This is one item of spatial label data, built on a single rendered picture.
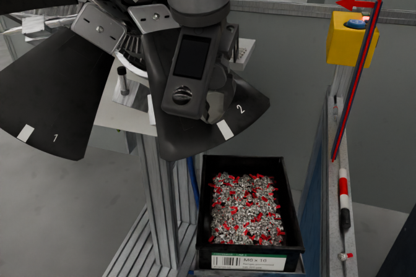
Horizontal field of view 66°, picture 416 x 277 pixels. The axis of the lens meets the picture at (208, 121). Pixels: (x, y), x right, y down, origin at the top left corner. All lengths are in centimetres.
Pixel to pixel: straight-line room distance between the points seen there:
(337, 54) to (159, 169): 60
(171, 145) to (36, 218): 144
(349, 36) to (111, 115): 61
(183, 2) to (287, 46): 103
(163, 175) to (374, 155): 100
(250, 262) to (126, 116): 47
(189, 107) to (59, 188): 167
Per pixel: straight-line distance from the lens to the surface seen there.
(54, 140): 69
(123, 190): 186
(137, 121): 82
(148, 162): 101
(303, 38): 135
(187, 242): 150
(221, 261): 56
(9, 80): 68
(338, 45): 84
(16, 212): 197
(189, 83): 37
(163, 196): 111
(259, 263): 56
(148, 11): 62
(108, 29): 67
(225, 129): 53
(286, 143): 160
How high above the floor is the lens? 131
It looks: 34 degrees down
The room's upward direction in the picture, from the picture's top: straight up
